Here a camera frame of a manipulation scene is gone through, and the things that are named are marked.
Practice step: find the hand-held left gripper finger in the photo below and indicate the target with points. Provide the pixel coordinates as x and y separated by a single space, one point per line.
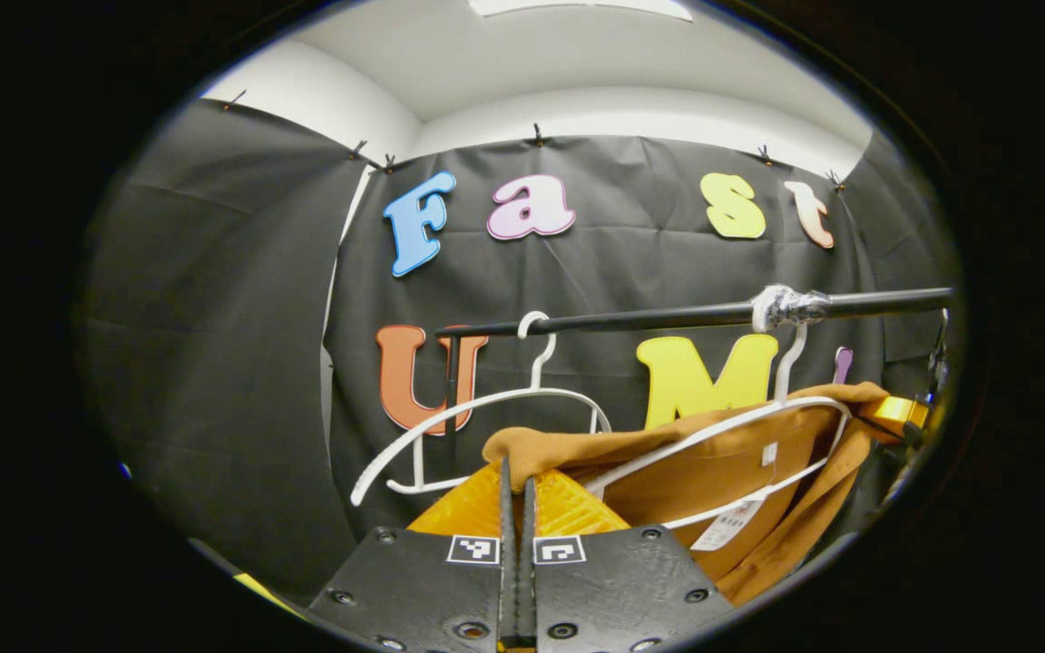
528 580
507 580

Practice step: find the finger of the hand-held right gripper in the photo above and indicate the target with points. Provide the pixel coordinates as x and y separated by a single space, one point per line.
903 413

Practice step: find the brown shirt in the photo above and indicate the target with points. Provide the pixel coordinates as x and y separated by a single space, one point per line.
713 472

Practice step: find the white plastic hanger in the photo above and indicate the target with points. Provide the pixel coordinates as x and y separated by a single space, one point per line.
538 367
787 363

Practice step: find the black clothes rack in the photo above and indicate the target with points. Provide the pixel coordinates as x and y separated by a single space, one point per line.
649 317

